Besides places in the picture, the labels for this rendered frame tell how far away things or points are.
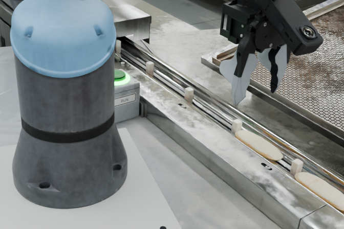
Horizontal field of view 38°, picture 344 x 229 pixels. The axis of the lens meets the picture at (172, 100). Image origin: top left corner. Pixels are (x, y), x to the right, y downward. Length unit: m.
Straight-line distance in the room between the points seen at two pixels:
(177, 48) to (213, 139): 0.49
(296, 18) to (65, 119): 0.36
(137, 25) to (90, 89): 0.64
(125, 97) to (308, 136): 0.35
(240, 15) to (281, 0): 0.07
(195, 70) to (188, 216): 0.50
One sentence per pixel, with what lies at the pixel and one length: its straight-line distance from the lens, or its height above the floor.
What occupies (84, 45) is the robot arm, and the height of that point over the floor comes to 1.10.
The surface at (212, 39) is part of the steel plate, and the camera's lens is 1.36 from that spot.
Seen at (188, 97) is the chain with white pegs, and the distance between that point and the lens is 0.97.
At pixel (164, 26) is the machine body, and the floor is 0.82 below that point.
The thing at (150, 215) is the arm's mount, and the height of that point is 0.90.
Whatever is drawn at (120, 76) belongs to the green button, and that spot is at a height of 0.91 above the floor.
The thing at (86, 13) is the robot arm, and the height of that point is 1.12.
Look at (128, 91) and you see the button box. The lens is 0.92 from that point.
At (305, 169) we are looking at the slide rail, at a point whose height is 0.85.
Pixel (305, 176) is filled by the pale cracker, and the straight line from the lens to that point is 0.80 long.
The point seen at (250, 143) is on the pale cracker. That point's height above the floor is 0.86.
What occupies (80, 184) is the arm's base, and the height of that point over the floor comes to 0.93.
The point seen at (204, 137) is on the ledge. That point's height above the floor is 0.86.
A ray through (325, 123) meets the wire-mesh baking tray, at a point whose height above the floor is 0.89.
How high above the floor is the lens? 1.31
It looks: 29 degrees down
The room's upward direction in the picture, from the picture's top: 4 degrees clockwise
